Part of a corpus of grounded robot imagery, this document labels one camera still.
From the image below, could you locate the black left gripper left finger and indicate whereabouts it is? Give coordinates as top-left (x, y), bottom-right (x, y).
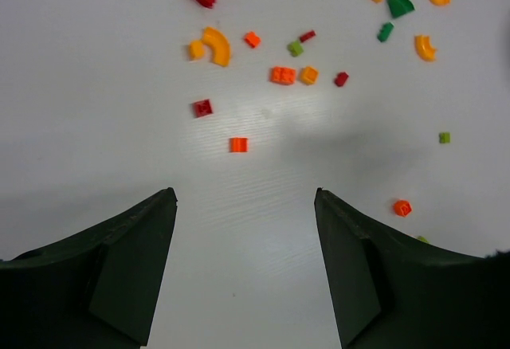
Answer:
top-left (1, 188), bottom-right (177, 348)

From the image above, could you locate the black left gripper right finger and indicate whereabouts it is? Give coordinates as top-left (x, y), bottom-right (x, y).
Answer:
top-left (314, 189), bottom-right (509, 348)

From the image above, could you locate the orange lego middle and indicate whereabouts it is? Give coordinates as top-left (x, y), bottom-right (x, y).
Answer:
top-left (392, 199), bottom-right (413, 218)

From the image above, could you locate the lime green lego middle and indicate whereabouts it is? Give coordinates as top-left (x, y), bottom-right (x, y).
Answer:
top-left (438, 131), bottom-right (451, 144)

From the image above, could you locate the orange small lego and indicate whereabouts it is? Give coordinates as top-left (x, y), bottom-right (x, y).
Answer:
top-left (229, 137), bottom-right (249, 153)

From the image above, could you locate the dark red square lego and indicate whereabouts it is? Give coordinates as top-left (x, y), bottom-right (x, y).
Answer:
top-left (192, 99), bottom-right (214, 118)

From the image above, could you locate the yellow-orange lego centre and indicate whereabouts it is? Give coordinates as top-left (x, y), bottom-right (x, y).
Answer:
top-left (300, 66), bottom-right (320, 85)

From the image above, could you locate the orange two-by-two lego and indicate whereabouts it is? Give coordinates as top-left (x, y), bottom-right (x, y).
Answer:
top-left (270, 66), bottom-right (296, 85)

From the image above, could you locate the dark green sloped lego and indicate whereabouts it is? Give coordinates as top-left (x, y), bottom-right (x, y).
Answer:
top-left (386, 0), bottom-right (415, 19)

